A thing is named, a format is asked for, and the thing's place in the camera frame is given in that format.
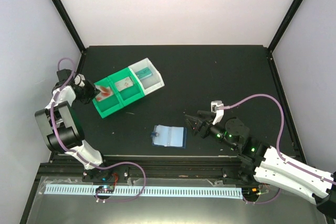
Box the white translucent bin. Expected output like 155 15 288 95
128 58 165 95

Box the black corner post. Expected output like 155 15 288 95
51 0 86 53
267 0 320 51

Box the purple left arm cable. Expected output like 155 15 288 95
50 57 91 168

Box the right controller circuit board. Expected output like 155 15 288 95
241 187 264 196

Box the left controller circuit board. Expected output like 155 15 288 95
95 185 115 194

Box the light blue slotted cable duct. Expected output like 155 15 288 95
44 184 243 199

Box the black left corner post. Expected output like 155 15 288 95
51 0 86 53

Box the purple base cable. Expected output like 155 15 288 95
243 188 281 206
89 162 146 204

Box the teal card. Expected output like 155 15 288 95
135 67 153 81

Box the black aluminium frame rail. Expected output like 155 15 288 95
36 155 241 179

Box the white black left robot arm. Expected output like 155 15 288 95
35 69 113 182

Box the controller circuit board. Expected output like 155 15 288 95
95 185 115 194
241 187 264 196

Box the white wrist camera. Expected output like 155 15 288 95
211 100 224 125
74 74 85 87

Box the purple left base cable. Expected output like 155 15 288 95
89 162 146 204

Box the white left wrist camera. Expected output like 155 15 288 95
74 74 85 87

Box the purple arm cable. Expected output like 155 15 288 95
222 94 336 185
50 57 91 168

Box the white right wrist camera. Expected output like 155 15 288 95
211 100 224 125

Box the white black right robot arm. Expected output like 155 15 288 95
185 111 335 218

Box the white card red pattern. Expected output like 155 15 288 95
114 77 134 92

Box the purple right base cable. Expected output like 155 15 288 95
243 188 281 206

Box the green bin left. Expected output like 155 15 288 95
93 77 123 118

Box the green bin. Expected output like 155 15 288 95
93 77 123 118
108 68 145 106

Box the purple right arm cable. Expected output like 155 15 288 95
222 94 336 185

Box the blue leather card holder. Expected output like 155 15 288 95
150 125 187 148

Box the green bin middle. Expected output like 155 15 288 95
108 68 145 106

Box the black right corner post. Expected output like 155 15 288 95
267 0 320 51

